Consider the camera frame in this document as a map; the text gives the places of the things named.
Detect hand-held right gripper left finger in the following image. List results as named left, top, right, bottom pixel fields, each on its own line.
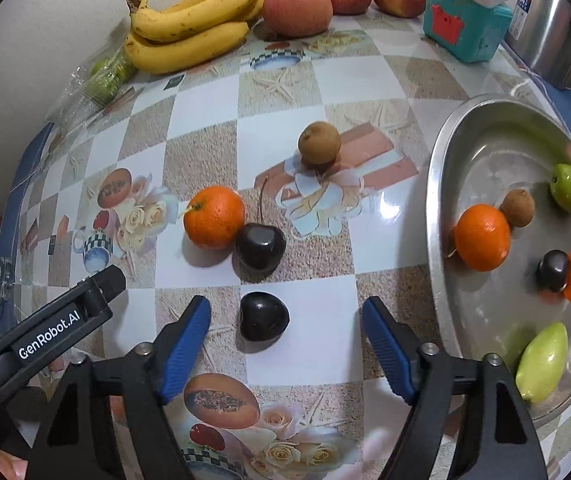
left=26, top=295, right=212, bottom=480

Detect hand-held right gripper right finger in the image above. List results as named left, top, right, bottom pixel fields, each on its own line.
left=362, top=296, right=549, bottom=480

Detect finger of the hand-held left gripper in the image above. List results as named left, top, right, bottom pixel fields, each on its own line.
left=33, top=264, right=128, bottom=318

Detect green mango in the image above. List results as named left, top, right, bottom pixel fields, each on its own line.
left=515, top=321, right=569, bottom=403

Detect small brown kiwi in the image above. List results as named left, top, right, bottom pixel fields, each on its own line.
left=500, top=188, right=536, bottom=228

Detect large brown kiwi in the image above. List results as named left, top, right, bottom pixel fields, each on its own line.
left=298, top=121, right=342, bottom=167

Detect stainless steel bowl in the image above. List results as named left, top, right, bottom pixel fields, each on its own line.
left=425, top=94, right=571, bottom=423

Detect green apple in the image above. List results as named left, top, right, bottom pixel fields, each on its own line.
left=549, top=162, right=571, bottom=216

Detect clear plastic clamshell container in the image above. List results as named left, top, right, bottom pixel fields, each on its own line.
left=48, top=47, right=139, bottom=126

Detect small green fruit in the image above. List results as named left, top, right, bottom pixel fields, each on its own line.
left=90, top=55, right=134, bottom=83
left=88, top=77, right=121, bottom=103

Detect yellow banana bunch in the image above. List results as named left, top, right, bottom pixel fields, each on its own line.
left=124, top=0, right=293, bottom=75

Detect checkered printed tablecloth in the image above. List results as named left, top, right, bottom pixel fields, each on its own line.
left=0, top=7, right=571, bottom=480

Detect teal toy box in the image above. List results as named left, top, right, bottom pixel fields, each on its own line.
left=423, top=0, right=513, bottom=64

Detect pale red apple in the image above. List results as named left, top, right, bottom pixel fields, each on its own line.
left=263, top=0, right=333, bottom=38

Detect stainless steel thermos jug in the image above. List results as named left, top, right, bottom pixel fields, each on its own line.
left=508, top=0, right=571, bottom=92

